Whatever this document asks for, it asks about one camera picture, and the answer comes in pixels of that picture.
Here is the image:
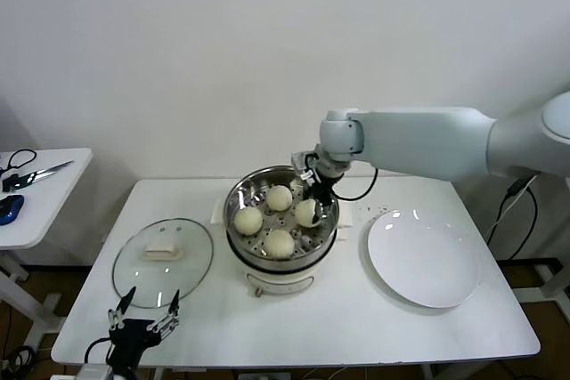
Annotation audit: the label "perforated steel steamer basket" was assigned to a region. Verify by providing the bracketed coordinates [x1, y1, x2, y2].
[212, 165, 356, 262]

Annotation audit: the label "white shelf stand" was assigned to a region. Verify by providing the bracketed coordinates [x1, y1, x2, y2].
[532, 174, 570, 305]

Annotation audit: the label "white electric cooker base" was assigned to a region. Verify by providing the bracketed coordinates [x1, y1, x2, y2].
[226, 227, 352, 299]

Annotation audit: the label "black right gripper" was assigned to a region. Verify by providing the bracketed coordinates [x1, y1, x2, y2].
[302, 173, 342, 228]

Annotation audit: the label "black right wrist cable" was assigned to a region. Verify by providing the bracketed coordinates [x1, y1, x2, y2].
[331, 166, 379, 202]

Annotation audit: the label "black floor cable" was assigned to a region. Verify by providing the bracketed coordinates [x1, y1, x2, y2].
[0, 346, 39, 376]

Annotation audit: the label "black-handled steel scissors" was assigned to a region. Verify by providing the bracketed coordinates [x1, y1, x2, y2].
[0, 149, 75, 192]

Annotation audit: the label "large white plate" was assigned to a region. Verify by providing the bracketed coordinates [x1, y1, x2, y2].
[366, 209, 483, 310]

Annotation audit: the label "oval glass pot lid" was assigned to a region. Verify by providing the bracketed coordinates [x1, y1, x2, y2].
[111, 217, 215, 310]

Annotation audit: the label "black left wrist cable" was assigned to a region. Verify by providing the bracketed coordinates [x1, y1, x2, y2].
[84, 336, 112, 366]

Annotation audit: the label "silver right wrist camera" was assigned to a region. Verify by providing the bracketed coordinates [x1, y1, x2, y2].
[290, 151, 318, 183]

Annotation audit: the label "white side table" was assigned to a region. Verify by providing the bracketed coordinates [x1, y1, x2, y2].
[0, 147, 94, 354]

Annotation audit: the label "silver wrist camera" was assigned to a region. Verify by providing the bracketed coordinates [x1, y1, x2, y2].
[77, 364, 115, 380]
[290, 151, 318, 183]

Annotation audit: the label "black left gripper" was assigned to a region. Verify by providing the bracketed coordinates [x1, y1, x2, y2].
[107, 286, 181, 371]

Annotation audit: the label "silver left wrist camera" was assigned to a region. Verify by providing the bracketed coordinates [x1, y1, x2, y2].
[77, 364, 115, 380]

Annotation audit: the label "blue computer mouse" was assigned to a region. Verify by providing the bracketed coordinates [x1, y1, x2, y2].
[0, 195, 26, 225]

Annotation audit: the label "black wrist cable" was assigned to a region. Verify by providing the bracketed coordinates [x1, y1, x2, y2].
[331, 166, 379, 202]
[84, 336, 112, 366]

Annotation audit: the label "white steamed baozi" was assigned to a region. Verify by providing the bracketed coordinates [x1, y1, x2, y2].
[293, 199, 322, 229]
[263, 229, 296, 261]
[265, 184, 294, 213]
[232, 206, 264, 237]

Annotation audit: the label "black power adapter cable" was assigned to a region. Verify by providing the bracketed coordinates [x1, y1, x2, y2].
[487, 174, 540, 262]

